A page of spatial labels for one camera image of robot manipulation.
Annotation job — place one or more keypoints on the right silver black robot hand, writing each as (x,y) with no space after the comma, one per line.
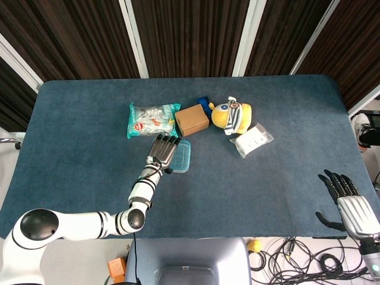
(356,213)

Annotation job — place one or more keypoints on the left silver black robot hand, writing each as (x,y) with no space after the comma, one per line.
(161,151)

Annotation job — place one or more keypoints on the blue plastic container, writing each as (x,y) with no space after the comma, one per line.
(182,157)

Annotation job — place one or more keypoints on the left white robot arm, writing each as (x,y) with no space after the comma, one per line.
(74,225)

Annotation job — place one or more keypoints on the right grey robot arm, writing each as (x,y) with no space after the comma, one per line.
(371,255)

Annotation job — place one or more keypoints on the brown cardboard box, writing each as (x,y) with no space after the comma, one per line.
(191,120)

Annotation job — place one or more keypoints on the orange block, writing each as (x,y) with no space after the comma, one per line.
(117,268)

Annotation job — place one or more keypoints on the teal snack bag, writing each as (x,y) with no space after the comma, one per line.
(148,121)

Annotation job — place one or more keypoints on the small blue packet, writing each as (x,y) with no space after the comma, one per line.
(203,101)

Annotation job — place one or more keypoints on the yellow plush toy striped scarf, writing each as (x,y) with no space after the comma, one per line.
(221,117)

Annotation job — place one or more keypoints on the blue table cloth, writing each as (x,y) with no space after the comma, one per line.
(237,184)

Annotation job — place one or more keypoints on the white sneaker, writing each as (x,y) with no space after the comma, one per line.
(359,127)

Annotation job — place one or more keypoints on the clear bag white powder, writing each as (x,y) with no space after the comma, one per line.
(252,141)

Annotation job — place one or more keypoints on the yellow ball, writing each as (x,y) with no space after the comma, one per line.
(254,246)

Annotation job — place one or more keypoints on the grey robot torso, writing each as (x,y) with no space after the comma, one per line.
(190,258)

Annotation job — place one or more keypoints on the chair leg with caster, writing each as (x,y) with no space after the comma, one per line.
(12,141)

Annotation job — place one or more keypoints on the white screen post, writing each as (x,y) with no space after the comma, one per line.
(314,35)
(365,104)
(248,38)
(133,35)
(17,60)

